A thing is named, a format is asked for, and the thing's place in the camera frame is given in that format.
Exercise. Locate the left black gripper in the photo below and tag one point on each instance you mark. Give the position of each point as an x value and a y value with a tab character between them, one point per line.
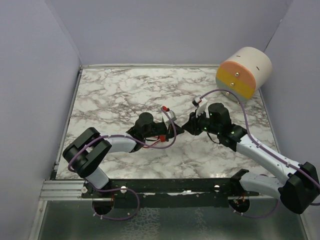
169	130

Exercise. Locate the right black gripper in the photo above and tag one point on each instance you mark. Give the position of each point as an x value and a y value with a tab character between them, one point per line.
192	124

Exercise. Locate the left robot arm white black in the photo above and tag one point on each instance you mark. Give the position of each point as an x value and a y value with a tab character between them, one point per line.
88	150

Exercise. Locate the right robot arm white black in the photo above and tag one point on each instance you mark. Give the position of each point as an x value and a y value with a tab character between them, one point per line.
296	185

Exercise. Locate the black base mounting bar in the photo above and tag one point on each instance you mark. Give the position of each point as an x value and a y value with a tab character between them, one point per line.
168	192

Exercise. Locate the cylindrical drawer box pastel front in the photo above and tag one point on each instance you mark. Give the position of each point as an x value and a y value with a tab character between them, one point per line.
243	73

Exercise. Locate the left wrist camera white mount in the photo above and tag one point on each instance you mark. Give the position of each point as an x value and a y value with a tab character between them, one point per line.
168	116

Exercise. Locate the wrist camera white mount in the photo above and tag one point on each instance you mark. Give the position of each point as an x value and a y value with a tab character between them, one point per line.
168	116
200	103

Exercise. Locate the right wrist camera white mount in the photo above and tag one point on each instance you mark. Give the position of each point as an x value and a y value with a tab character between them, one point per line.
200	103

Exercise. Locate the aluminium extrusion rail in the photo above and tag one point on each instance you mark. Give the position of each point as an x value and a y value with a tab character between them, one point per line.
61	190

